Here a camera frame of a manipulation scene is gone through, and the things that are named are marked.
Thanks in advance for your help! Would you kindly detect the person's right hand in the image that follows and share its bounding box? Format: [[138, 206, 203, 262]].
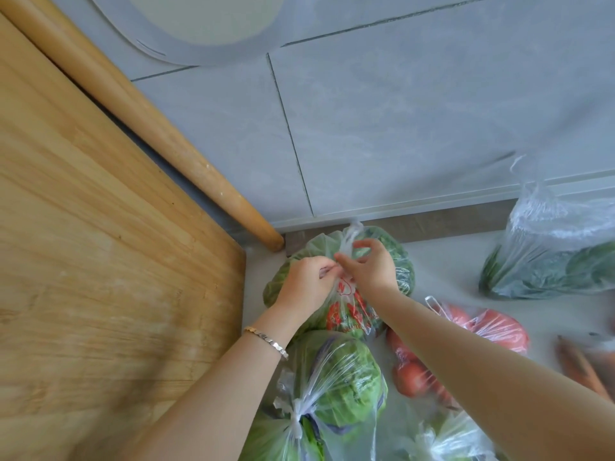
[[333, 238, 399, 298]]

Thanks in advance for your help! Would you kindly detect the person's left hand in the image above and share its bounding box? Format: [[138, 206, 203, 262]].
[[273, 255, 343, 319]]

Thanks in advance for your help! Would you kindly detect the red-printed bag of greens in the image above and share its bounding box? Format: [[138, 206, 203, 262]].
[[263, 221, 416, 339]]

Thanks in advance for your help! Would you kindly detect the person's left forearm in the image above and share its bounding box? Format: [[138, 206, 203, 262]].
[[113, 304, 307, 461]]

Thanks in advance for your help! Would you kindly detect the person's right forearm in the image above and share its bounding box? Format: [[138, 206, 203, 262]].
[[374, 284, 615, 461]]

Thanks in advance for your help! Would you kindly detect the clear bag of lettuce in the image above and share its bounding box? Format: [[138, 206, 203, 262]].
[[239, 329, 389, 461]]

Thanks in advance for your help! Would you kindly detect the clear bag of tomatoes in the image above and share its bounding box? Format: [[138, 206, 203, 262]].
[[386, 296, 530, 411]]

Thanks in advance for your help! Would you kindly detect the clear bag of pale greens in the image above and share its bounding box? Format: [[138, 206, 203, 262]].
[[384, 409, 500, 461]]

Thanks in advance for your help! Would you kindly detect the clear bag of dark spinach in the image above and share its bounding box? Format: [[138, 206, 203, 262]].
[[479, 156, 615, 301]]

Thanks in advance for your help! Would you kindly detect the wooden cutting board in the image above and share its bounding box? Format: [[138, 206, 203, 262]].
[[0, 14, 247, 461]]

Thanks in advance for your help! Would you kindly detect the wooden rolling pin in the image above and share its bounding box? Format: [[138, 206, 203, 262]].
[[0, 0, 285, 252]]

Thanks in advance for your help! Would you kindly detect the bag of carrots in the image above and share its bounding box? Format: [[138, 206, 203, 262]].
[[556, 332, 615, 404]]

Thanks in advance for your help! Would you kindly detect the silver bracelet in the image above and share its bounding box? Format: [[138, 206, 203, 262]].
[[242, 326, 289, 361]]

